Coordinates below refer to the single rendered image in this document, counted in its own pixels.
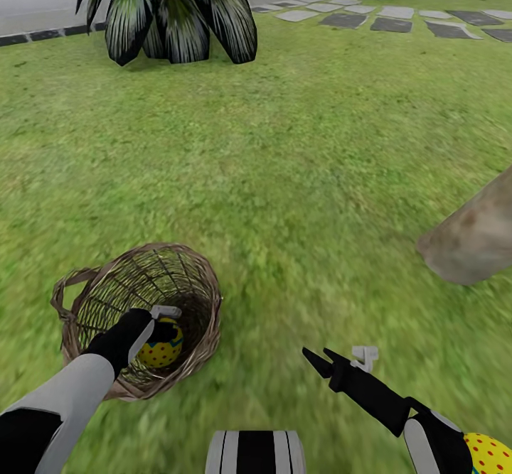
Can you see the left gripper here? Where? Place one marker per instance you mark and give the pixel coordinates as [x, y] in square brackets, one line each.
[164, 332]

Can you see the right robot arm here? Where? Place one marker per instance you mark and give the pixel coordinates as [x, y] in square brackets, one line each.
[436, 445]

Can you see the robot trunk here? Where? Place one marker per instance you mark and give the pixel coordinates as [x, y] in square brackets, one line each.
[256, 452]

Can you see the wicker basket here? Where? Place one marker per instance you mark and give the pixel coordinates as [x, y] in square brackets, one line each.
[200, 342]

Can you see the easter egg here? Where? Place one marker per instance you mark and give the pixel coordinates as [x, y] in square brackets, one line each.
[489, 455]
[157, 355]

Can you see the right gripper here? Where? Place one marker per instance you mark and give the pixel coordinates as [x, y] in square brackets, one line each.
[362, 387]

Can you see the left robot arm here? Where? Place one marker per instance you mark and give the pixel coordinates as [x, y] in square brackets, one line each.
[39, 431]

